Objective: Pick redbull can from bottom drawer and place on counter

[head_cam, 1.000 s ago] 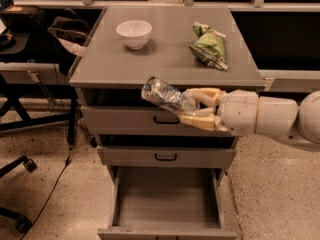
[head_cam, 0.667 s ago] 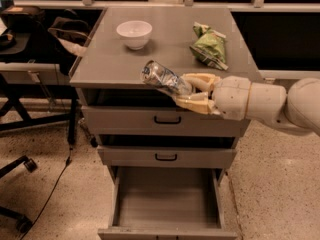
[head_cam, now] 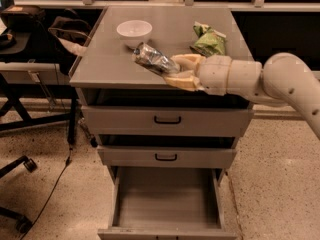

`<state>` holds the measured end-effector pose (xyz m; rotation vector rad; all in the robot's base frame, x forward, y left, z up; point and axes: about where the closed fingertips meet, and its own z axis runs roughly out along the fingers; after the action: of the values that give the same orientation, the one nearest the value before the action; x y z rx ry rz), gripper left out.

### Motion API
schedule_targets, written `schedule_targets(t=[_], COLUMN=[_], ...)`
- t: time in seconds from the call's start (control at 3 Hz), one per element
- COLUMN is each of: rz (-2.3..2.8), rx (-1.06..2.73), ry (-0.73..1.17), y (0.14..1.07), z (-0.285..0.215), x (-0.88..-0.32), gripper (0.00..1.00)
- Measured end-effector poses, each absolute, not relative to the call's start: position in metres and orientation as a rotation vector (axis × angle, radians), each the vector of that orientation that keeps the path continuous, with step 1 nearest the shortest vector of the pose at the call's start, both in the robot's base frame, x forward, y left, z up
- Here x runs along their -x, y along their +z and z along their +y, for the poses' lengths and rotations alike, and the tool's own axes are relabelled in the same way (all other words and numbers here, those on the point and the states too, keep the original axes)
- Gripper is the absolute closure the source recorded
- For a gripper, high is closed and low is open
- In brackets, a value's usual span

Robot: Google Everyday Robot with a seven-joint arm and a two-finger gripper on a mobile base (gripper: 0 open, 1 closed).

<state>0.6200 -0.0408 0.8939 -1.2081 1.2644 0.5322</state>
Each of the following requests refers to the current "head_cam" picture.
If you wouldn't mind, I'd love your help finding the black middle drawer handle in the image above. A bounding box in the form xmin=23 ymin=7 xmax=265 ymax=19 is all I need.
xmin=154 ymin=153 xmax=178 ymax=162

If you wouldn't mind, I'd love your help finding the grey drawer cabinet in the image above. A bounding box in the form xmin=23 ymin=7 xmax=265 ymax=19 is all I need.
xmin=70 ymin=6 xmax=253 ymax=178

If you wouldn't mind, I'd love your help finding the black floor cable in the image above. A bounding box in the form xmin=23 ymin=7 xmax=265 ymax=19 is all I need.
xmin=18 ymin=143 xmax=74 ymax=240

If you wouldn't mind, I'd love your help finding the white ceramic bowl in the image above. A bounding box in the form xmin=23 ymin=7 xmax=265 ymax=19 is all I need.
xmin=117 ymin=20 xmax=153 ymax=49

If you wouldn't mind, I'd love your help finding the grey middle drawer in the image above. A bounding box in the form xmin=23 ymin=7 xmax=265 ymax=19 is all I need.
xmin=98 ymin=146 xmax=236 ymax=169

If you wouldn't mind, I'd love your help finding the black bag on desk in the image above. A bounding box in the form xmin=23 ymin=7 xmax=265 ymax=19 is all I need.
xmin=1 ymin=5 xmax=46 ymax=33

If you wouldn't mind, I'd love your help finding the grey drawer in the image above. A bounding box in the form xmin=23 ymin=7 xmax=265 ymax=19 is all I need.
xmin=82 ymin=106 xmax=253 ymax=137
xmin=98 ymin=167 xmax=236 ymax=240
xmin=98 ymin=146 xmax=236 ymax=169

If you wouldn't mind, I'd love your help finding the grey top drawer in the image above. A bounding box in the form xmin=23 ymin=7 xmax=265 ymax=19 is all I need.
xmin=82 ymin=106 xmax=253 ymax=137

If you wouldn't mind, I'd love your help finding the black top drawer handle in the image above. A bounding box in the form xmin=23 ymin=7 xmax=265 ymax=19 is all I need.
xmin=153 ymin=116 xmax=182 ymax=125

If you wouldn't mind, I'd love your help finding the green chip bag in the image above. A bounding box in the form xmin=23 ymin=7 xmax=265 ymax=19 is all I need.
xmin=190 ymin=22 xmax=226 ymax=57

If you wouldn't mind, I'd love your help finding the dark brown bag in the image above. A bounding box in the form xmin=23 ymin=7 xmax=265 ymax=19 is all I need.
xmin=48 ymin=16 xmax=91 ymax=45

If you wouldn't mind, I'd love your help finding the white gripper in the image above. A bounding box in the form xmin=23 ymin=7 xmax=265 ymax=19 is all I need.
xmin=164 ymin=54 xmax=232 ymax=96

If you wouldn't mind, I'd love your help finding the silver redbull can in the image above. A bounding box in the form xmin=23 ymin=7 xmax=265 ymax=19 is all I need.
xmin=132 ymin=43 xmax=181 ymax=76

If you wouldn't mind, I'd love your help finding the black drawer handle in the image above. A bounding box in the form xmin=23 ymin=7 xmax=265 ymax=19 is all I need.
xmin=153 ymin=116 xmax=182 ymax=125
xmin=154 ymin=153 xmax=178 ymax=162

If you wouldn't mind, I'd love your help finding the black office chair base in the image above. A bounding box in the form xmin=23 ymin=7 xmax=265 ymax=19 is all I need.
xmin=0 ymin=155 xmax=38 ymax=234

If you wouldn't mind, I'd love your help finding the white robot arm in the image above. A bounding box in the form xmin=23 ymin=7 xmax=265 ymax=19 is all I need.
xmin=164 ymin=53 xmax=320 ymax=138

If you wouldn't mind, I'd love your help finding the grey bottom drawer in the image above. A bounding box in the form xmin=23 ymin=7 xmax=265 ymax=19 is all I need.
xmin=98 ymin=167 xmax=236 ymax=240

